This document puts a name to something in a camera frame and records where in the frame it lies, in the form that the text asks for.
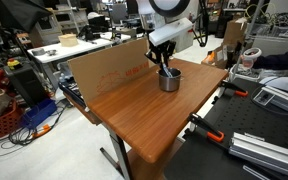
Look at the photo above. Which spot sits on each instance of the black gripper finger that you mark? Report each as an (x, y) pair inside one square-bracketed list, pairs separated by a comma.
[(170, 58), (154, 56)]

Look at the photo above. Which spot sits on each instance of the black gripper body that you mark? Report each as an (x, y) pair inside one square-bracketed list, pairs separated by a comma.
[(162, 46)]

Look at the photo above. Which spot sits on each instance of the white handheld controller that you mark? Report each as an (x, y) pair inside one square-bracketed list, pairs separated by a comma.
[(252, 53)]

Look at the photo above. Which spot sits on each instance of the person dark sleeve forearm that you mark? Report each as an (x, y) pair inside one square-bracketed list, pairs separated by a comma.
[(280, 60)]

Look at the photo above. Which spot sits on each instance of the brown wooden desk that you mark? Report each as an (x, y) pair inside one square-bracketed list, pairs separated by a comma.
[(144, 110)]

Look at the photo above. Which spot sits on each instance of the person hand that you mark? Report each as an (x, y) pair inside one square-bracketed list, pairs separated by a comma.
[(248, 64)]

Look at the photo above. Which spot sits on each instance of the small steel pot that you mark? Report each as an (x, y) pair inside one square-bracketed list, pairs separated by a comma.
[(169, 85)]

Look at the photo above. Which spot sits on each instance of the brown cardboard panel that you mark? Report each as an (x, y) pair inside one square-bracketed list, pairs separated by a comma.
[(110, 70)]

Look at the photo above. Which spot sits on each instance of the open cardboard box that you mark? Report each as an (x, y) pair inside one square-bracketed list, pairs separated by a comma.
[(219, 55)]

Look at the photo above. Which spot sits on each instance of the closed cardboard box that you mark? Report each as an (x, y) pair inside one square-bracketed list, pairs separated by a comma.
[(234, 31)]

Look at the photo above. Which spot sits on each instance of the grey metal pole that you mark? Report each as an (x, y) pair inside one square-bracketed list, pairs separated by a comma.
[(247, 36)]

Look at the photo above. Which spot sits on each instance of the white work table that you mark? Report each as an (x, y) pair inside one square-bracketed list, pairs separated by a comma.
[(70, 50)]

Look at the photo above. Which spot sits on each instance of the beige wooden box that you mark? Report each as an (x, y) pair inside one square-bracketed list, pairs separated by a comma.
[(68, 40)]

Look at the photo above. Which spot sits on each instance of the small metal bowl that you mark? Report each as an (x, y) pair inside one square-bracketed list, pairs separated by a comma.
[(51, 52)]

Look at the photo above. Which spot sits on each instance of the beige equipment cabinet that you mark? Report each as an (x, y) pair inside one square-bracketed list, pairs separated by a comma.
[(45, 33)]

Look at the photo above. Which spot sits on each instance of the grey tape roll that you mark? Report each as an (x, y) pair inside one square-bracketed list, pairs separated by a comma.
[(38, 52)]

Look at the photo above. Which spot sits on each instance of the person light blue jeans leg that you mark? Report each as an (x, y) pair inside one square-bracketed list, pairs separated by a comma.
[(284, 85)]

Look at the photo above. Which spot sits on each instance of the black equipment case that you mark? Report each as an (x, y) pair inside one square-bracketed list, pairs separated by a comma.
[(27, 83)]

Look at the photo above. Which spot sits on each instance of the blue plastic bin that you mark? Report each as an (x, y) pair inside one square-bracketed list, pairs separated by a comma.
[(37, 113)]

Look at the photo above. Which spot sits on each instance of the black photo umbrella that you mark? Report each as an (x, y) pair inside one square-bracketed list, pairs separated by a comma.
[(20, 13)]

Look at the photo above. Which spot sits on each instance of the red plastic basket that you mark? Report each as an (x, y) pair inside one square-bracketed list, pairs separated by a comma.
[(4, 123)]

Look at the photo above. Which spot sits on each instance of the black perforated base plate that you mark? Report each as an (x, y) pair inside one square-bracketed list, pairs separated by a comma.
[(237, 116)]

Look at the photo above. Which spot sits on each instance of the silver aluminium rail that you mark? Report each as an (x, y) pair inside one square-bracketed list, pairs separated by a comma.
[(267, 153), (284, 98)]

